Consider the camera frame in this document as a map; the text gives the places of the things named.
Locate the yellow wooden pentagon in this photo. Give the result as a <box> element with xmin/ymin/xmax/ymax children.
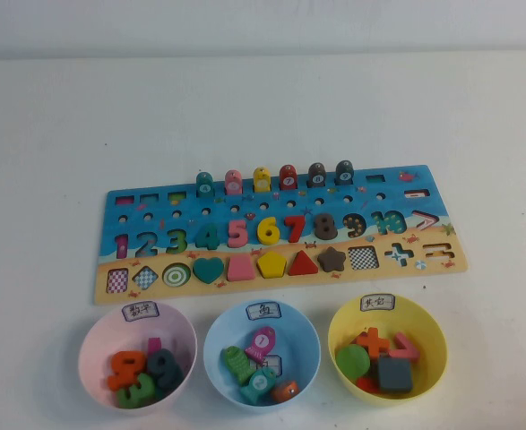
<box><xmin>256</xmin><ymin>251</ymin><xmax>289</xmax><ymax>280</ymax></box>

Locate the yellow fish peg number 6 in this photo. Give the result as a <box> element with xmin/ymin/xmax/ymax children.
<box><xmin>252</xmin><ymin>167</ymin><xmax>272</xmax><ymax>194</ymax></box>

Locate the green wooden number 3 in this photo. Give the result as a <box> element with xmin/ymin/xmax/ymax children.
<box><xmin>117</xmin><ymin>372</ymin><xmax>163</xmax><ymax>409</ymax></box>

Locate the blue plastic bowl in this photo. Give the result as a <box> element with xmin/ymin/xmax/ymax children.
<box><xmin>203</xmin><ymin>298</ymin><xmax>322</xmax><ymax>409</ymax></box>

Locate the brown fish peg number 8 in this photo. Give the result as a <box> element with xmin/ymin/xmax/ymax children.
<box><xmin>307</xmin><ymin>161</ymin><xmax>328</xmax><ymax>190</ymax></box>

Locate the red wooden number 7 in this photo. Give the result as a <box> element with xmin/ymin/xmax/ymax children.
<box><xmin>283</xmin><ymin>214</ymin><xmax>308</xmax><ymax>245</ymax></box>

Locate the pink plastic bowl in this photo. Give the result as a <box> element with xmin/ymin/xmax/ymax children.
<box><xmin>77</xmin><ymin>300</ymin><xmax>199</xmax><ymax>410</ymax></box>

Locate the slate wooden number 9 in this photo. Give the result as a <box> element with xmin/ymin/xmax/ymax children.
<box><xmin>147</xmin><ymin>348</ymin><xmax>185</xmax><ymax>396</ymax></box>

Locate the white label reading 鱼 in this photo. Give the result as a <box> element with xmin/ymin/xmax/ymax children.
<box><xmin>246</xmin><ymin>299</ymin><xmax>285</xmax><ymax>321</ymax></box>

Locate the pink wooden number 5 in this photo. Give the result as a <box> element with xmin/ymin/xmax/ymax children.
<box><xmin>227</xmin><ymin>218</ymin><xmax>251</xmax><ymax>249</ymax></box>

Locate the red wooden piece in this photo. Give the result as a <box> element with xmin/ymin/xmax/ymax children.
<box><xmin>356</xmin><ymin>375</ymin><xmax>380</xmax><ymax>395</ymax></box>

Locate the red fish peg number 7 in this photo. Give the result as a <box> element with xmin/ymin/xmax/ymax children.
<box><xmin>279</xmin><ymin>164</ymin><xmax>299</xmax><ymax>192</ymax></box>

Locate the slate fish peg number 9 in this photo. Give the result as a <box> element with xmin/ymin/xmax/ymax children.
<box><xmin>334</xmin><ymin>159</ymin><xmax>355</xmax><ymax>186</ymax></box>

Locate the colourful wooden puzzle board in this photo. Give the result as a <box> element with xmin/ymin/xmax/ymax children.
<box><xmin>94</xmin><ymin>164</ymin><xmax>469</xmax><ymax>307</ymax></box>

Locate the pink fish peg number 5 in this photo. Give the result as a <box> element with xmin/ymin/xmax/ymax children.
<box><xmin>224</xmin><ymin>168</ymin><xmax>244</xmax><ymax>196</ymax></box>

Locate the teal wooden number 4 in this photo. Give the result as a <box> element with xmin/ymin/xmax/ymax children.
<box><xmin>195</xmin><ymin>222</ymin><xmax>222</xmax><ymax>252</ymax></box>

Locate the dark grey wooden square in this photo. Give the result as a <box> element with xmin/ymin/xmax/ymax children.
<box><xmin>376</xmin><ymin>357</ymin><xmax>414</xmax><ymax>395</ymax></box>

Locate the green wooden circle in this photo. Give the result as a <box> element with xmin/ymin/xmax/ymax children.
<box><xmin>336</xmin><ymin>343</ymin><xmax>373</xmax><ymax>383</ymax></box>

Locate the teal wooden heart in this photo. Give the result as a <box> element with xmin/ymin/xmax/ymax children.
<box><xmin>193</xmin><ymin>257</ymin><xmax>226</xmax><ymax>286</ymax></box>

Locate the small white grid label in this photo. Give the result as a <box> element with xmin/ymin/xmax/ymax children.
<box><xmin>262</xmin><ymin>354</ymin><xmax>285</xmax><ymax>377</ymax></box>

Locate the white label reading 其它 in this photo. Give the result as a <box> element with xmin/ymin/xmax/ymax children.
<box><xmin>359</xmin><ymin>294</ymin><xmax>398</xmax><ymax>312</ymax></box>

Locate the orange fish peg number 10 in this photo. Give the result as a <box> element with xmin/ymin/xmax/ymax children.
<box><xmin>271</xmin><ymin>380</ymin><xmax>301</xmax><ymax>403</ymax></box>

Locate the red wooden triangle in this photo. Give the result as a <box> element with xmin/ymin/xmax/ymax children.
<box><xmin>288</xmin><ymin>249</ymin><xmax>321</xmax><ymax>277</ymax></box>

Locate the magenta fish number 1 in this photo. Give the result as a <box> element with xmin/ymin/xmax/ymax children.
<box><xmin>244</xmin><ymin>325</ymin><xmax>277</xmax><ymax>364</ymax></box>

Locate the green striped fish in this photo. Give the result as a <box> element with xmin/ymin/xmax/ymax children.
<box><xmin>220</xmin><ymin>344</ymin><xmax>255</xmax><ymax>386</ymax></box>

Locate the yellow wooden number 6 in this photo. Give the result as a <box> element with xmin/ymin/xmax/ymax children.
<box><xmin>256</xmin><ymin>216</ymin><xmax>282</xmax><ymax>246</ymax></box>

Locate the orange wooden plus sign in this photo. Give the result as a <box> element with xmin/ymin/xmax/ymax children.
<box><xmin>356</xmin><ymin>326</ymin><xmax>390</xmax><ymax>360</ymax></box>

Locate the brown wooden star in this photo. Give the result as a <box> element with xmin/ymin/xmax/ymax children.
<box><xmin>316</xmin><ymin>245</ymin><xmax>348</xmax><ymax>274</ymax></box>

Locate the yellow plastic bowl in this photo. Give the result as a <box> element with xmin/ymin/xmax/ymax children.
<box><xmin>327</xmin><ymin>294</ymin><xmax>449</xmax><ymax>409</ymax></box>

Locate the pink wooden trapezoid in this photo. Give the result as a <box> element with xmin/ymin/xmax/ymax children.
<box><xmin>226</xmin><ymin>256</ymin><xmax>259</xmax><ymax>283</ymax></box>

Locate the teal fish peg number 4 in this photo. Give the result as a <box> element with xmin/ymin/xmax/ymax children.
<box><xmin>194</xmin><ymin>171</ymin><xmax>215</xmax><ymax>199</ymax></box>

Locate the brown wooden number 8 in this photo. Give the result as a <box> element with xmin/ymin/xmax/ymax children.
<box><xmin>313</xmin><ymin>212</ymin><xmax>341</xmax><ymax>241</ymax></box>

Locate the white label reading 数字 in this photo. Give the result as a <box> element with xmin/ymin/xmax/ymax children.
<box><xmin>122</xmin><ymin>302</ymin><xmax>162</xmax><ymax>322</ymax></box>

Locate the teal fish number 2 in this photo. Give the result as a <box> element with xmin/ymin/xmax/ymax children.
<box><xmin>238</xmin><ymin>366</ymin><xmax>277</xmax><ymax>404</ymax></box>

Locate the pink wooden greater-than sign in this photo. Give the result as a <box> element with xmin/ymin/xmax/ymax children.
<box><xmin>388</xmin><ymin>331</ymin><xmax>422</xmax><ymax>365</ymax></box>

